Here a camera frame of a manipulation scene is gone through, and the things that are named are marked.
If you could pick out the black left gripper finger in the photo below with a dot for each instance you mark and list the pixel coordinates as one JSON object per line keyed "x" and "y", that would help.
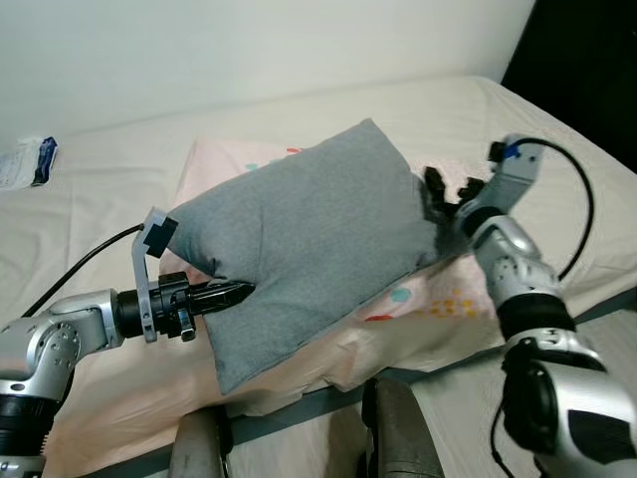
{"x": 223, "y": 302}
{"x": 227, "y": 289}

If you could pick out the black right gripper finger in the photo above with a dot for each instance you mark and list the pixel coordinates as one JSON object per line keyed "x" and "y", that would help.
{"x": 436, "y": 217}
{"x": 434, "y": 181}

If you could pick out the grey pillow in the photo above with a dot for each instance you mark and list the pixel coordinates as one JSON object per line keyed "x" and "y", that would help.
{"x": 299, "y": 239}

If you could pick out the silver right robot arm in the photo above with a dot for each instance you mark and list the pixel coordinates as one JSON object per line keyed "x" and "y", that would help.
{"x": 518, "y": 264}

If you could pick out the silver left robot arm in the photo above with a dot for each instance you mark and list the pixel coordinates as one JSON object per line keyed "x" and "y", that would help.
{"x": 50, "y": 344}

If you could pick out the grey left robot leg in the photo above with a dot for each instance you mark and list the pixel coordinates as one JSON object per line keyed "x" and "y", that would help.
{"x": 199, "y": 448}

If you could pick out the grey robot leg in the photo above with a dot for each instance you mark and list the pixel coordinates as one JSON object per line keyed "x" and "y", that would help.
{"x": 403, "y": 438}
{"x": 199, "y": 448}

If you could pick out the white bed mattress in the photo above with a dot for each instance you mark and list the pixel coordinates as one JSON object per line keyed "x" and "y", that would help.
{"x": 119, "y": 149}

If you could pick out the white and blue plastic packet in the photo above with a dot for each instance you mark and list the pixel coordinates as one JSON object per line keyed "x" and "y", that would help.
{"x": 28, "y": 161}

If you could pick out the grey right robot leg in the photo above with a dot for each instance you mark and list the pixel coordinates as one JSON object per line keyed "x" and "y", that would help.
{"x": 403, "y": 438}

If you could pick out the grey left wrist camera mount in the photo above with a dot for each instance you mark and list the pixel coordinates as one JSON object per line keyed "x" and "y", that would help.
{"x": 142, "y": 269}

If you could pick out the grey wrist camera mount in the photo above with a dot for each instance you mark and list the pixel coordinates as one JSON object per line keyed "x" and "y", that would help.
{"x": 513, "y": 179}
{"x": 142, "y": 269}

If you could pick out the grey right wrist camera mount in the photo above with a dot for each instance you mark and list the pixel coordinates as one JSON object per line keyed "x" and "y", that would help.
{"x": 513, "y": 179}

